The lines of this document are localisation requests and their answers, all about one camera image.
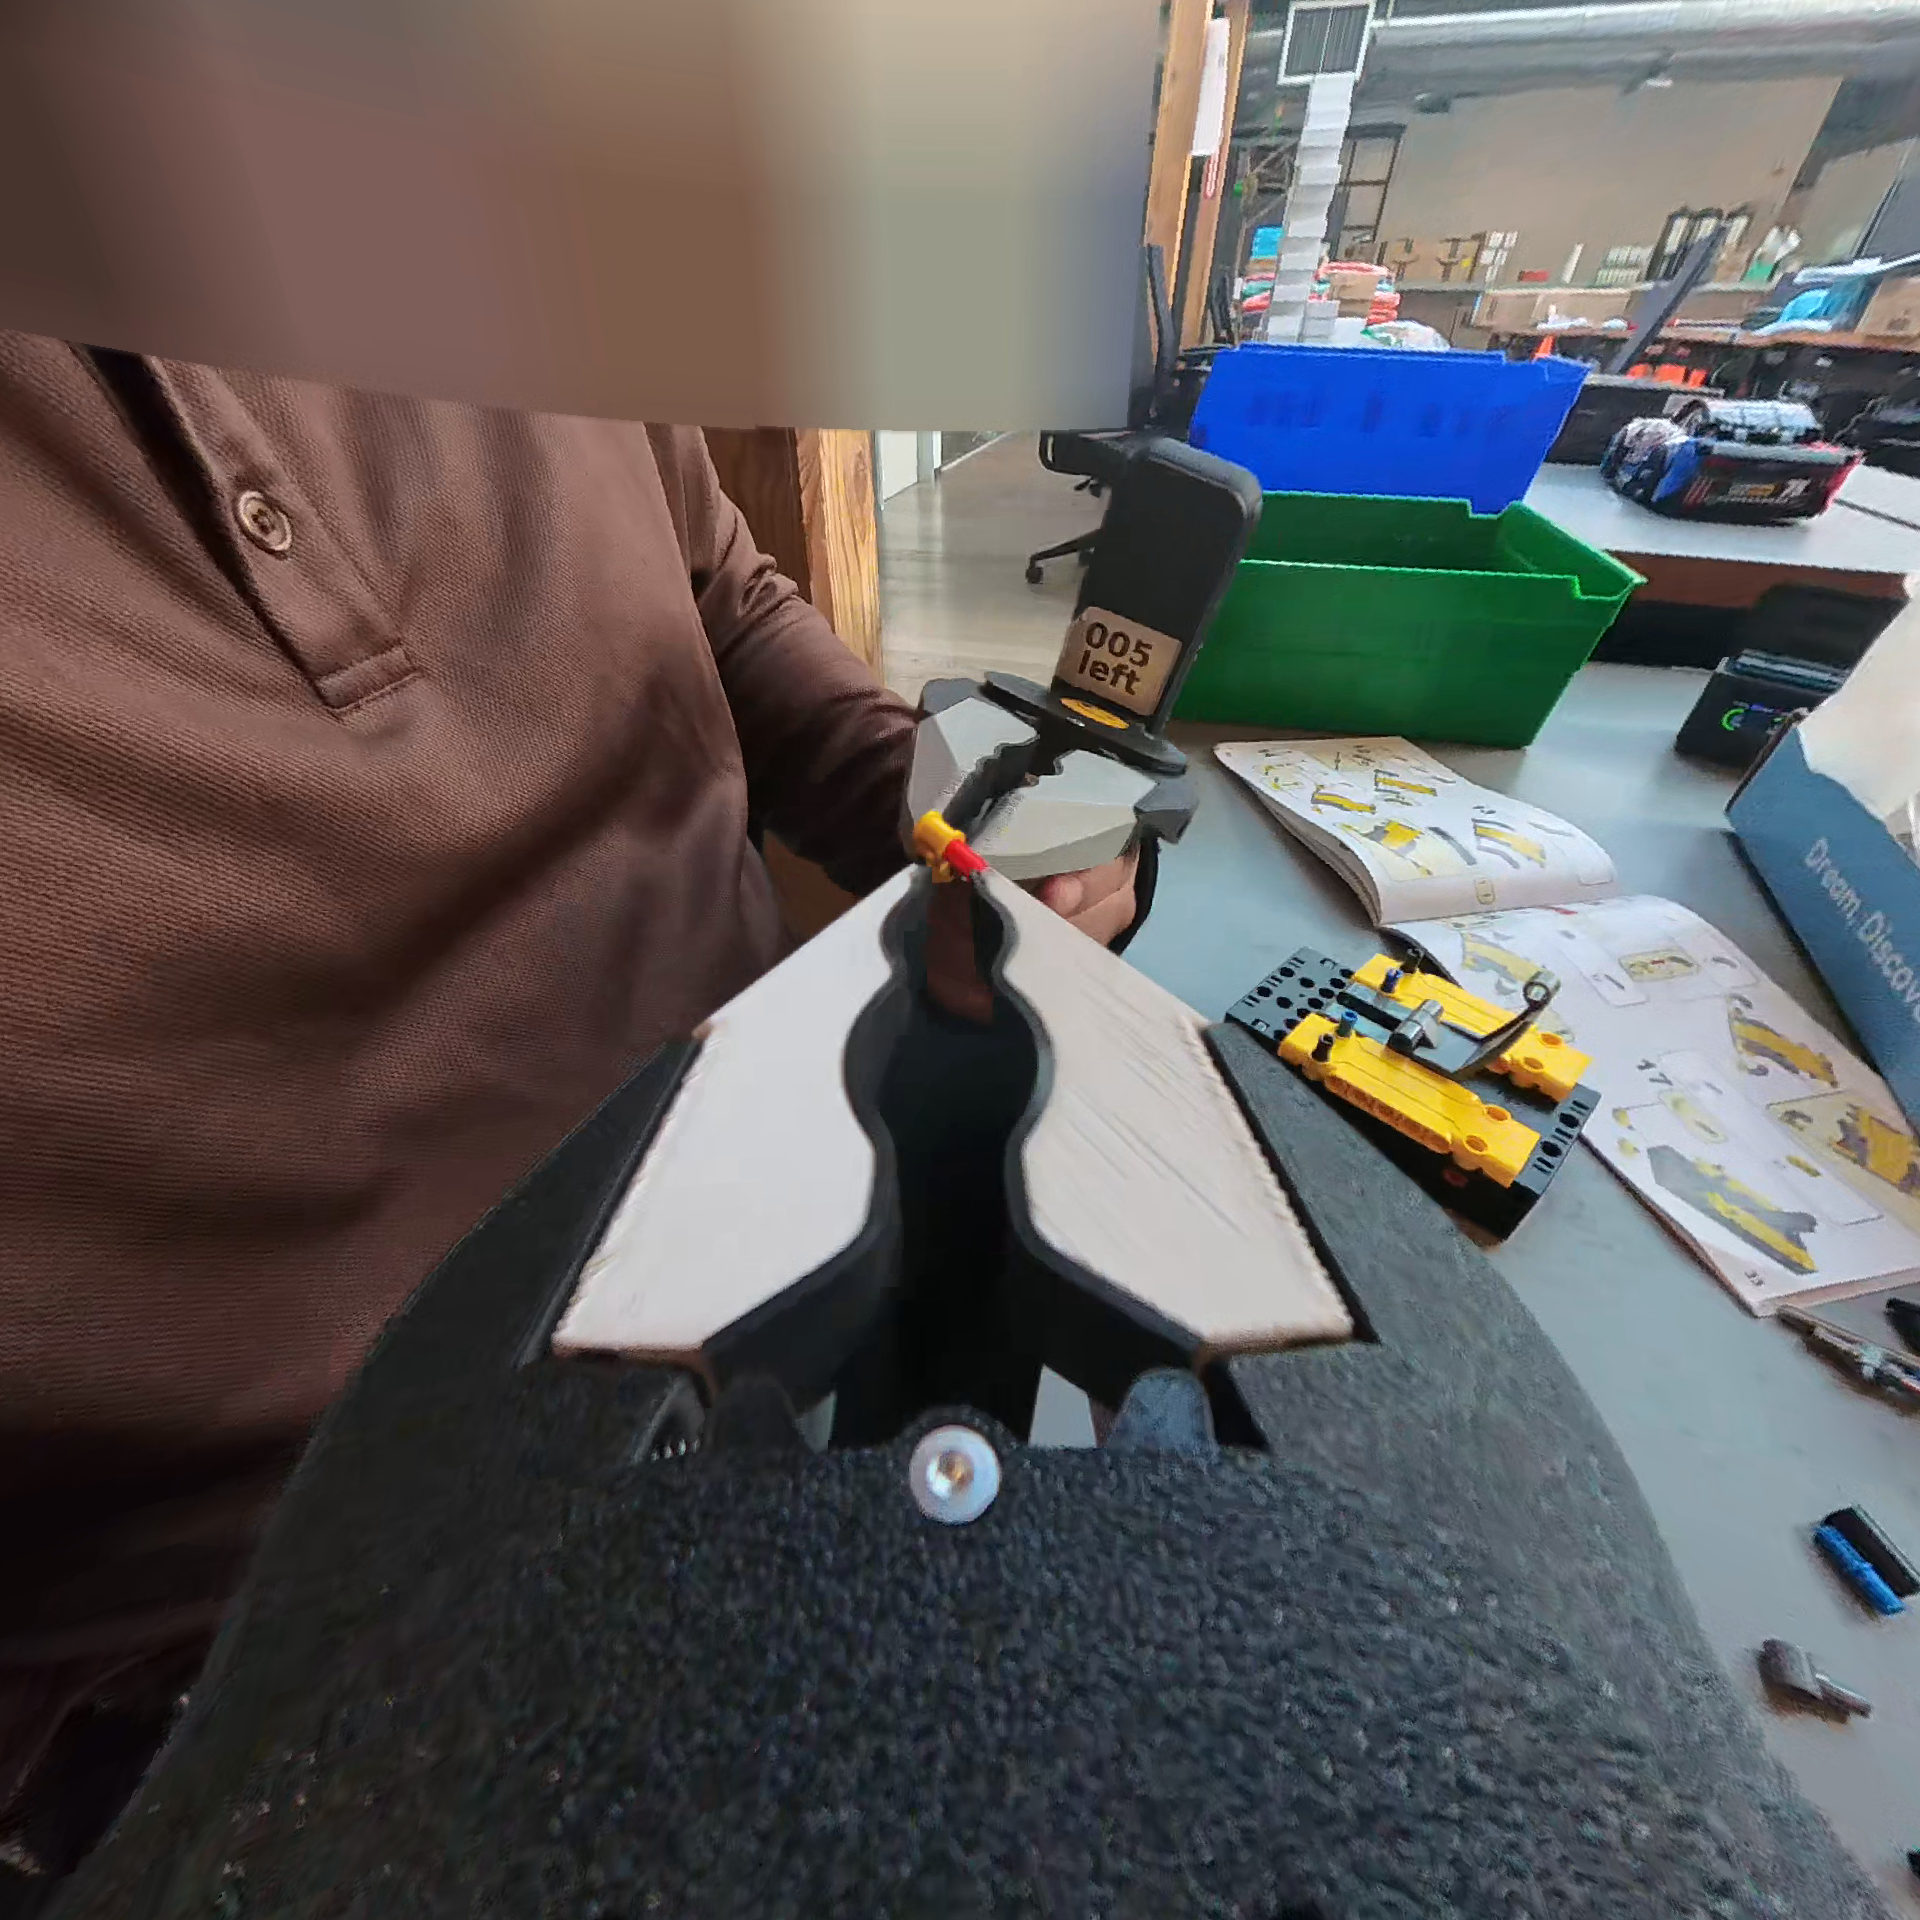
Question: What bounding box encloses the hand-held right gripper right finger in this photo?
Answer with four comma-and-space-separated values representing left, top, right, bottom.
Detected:
975, 878, 1358, 1366

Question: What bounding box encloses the pile of small brick parts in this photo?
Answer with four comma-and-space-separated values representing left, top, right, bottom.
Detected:
1784, 1292, 1920, 1412

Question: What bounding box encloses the blue storage bin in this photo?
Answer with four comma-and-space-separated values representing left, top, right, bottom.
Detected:
1191, 340, 1593, 518

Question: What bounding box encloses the person's left hand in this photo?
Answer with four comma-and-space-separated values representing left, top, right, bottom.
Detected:
1034, 854, 1144, 950

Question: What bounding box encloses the black device with green light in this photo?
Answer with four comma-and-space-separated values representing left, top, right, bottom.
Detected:
1676, 652, 1847, 767

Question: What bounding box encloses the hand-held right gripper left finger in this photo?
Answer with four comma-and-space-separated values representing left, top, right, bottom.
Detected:
554, 870, 937, 1366

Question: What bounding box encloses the blue cardboard kit box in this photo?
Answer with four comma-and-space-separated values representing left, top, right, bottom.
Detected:
1733, 707, 1920, 1127

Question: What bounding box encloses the black and blue pin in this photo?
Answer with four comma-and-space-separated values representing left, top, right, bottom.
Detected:
1814, 1507, 1920, 1617

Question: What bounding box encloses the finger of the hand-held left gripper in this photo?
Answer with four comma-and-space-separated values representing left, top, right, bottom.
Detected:
992, 775, 1194, 884
910, 678, 992, 841

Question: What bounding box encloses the instruction booklet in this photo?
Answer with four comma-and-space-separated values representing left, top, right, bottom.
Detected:
1215, 737, 1920, 1317

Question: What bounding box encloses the small grey pin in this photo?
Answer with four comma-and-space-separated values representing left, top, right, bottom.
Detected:
1759, 1639, 1873, 1724

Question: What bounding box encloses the grey desk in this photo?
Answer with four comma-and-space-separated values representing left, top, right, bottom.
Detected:
1141, 451, 1920, 1863

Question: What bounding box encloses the green storage box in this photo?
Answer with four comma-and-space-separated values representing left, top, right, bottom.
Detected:
1169, 490, 1645, 751

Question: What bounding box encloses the person's left forearm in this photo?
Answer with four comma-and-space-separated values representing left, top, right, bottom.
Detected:
646, 420, 933, 903

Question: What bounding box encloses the person in brown shirt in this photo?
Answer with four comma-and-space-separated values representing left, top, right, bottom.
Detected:
0, 332, 933, 1801

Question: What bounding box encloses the yellow and black brick assembly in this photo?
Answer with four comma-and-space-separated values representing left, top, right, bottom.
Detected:
1224, 938, 1600, 1231

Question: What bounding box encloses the black office chair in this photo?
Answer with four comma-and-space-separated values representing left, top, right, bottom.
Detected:
1026, 241, 1201, 587

